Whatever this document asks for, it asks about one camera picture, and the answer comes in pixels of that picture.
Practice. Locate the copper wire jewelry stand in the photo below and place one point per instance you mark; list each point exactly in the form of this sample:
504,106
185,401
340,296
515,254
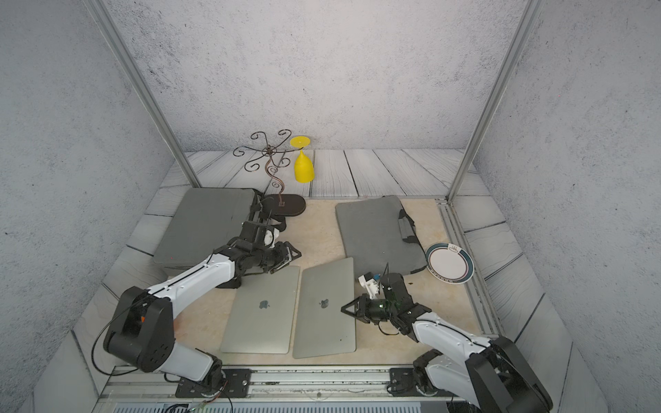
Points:
279,205

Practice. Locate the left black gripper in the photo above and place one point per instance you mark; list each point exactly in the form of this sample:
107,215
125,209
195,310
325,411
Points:
290,256

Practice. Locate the right aluminium frame post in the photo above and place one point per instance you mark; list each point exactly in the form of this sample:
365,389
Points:
514,52

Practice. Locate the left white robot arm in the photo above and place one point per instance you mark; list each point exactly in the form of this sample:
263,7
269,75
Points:
141,331

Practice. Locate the white plate green red rim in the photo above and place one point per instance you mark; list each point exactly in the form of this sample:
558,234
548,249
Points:
449,263

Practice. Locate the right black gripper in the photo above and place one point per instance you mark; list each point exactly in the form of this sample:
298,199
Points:
361,303

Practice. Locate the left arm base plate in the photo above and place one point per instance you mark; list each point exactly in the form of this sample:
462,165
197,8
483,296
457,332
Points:
231,382

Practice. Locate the aluminium frame post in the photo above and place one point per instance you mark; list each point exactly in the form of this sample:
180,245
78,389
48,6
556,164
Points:
514,52
117,45

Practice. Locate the left aluminium frame post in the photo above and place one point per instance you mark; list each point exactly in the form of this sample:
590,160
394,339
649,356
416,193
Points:
117,45

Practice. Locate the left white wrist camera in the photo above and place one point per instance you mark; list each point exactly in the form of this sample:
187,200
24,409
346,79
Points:
270,236

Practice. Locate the yellow plastic goblet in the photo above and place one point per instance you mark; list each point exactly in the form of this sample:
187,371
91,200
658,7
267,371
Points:
303,165

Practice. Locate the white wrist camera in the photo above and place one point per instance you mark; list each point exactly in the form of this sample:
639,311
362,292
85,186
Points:
371,283
270,236

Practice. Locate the front aluminium rail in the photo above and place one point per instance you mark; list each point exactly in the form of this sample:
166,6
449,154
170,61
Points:
277,389

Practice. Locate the silver apple laptop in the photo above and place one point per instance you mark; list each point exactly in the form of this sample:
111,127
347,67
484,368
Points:
262,314

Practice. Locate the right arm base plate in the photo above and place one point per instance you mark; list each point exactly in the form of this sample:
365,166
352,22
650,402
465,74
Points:
403,383

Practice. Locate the grey zippered laptop bag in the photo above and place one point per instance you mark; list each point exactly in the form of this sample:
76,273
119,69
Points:
205,220

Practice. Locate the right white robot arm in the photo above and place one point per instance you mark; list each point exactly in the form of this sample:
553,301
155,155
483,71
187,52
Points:
488,373

